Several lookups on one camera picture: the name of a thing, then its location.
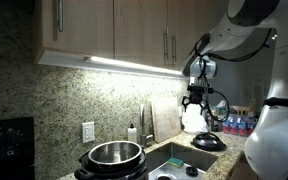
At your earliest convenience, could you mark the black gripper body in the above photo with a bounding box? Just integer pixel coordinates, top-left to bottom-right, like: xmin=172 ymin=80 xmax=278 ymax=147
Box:
xmin=187 ymin=84 xmax=215 ymax=105

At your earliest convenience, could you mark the black rice cooker lid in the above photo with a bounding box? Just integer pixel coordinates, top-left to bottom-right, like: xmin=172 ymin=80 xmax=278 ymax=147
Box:
xmin=190 ymin=132 xmax=228 ymax=152

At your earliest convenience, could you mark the steel and black rice cooker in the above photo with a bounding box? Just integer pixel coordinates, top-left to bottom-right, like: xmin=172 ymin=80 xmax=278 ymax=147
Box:
xmin=73 ymin=140 xmax=149 ymax=180

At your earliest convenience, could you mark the white plastic bag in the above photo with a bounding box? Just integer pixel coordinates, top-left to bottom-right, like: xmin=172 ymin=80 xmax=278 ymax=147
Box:
xmin=181 ymin=103 xmax=209 ymax=135

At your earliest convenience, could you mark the wooden cutting board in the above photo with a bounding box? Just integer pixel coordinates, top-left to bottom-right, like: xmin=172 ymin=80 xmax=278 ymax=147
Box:
xmin=150 ymin=96 xmax=183 ymax=144

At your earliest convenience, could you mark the light wooden furniture piece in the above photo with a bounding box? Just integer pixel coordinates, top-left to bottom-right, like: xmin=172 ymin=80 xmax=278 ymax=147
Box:
xmin=229 ymin=105 xmax=252 ymax=117

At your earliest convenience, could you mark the water bottle pack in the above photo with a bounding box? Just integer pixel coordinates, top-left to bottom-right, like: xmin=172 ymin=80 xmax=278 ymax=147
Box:
xmin=221 ymin=114 xmax=257 ymax=137

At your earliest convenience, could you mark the metal faucet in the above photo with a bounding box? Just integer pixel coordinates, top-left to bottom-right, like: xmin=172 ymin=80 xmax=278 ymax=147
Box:
xmin=139 ymin=103 xmax=155 ymax=148

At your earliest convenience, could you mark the stainless steel sink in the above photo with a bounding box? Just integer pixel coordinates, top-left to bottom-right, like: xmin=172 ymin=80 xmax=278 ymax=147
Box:
xmin=145 ymin=142 xmax=220 ymax=180

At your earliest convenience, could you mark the green sponge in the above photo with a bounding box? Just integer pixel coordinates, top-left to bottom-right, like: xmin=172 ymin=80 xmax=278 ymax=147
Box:
xmin=166 ymin=157 xmax=185 ymax=169

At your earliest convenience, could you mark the white soap bottle black cap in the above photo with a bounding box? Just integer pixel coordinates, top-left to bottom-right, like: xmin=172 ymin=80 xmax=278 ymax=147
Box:
xmin=127 ymin=122 xmax=138 ymax=144

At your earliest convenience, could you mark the under-cabinet light strip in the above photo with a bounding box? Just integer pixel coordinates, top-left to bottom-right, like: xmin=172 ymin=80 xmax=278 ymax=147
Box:
xmin=83 ymin=55 xmax=186 ymax=77

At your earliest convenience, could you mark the black sink stopper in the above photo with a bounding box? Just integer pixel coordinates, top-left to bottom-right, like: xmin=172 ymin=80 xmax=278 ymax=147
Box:
xmin=185 ymin=165 xmax=200 ymax=177

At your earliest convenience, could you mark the black stove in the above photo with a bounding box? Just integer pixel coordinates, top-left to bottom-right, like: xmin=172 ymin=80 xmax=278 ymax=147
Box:
xmin=0 ymin=116 xmax=36 ymax=180

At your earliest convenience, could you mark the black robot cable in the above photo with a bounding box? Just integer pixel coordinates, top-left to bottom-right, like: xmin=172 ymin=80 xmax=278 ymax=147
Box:
xmin=193 ymin=28 xmax=279 ymax=123

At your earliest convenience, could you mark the metal cabinet handle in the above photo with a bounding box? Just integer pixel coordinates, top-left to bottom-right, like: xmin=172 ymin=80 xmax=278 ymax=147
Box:
xmin=56 ymin=0 xmax=65 ymax=33
xmin=171 ymin=32 xmax=178 ymax=63
xmin=163 ymin=26 xmax=170 ymax=61

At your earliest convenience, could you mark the black cable strap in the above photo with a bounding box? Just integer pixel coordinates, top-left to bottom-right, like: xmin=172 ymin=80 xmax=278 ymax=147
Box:
xmin=262 ymin=96 xmax=288 ymax=110

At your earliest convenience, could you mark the white wall outlet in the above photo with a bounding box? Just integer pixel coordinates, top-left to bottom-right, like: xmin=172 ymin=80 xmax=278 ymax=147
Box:
xmin=81 ymin=121 xmax=96 ymax=144

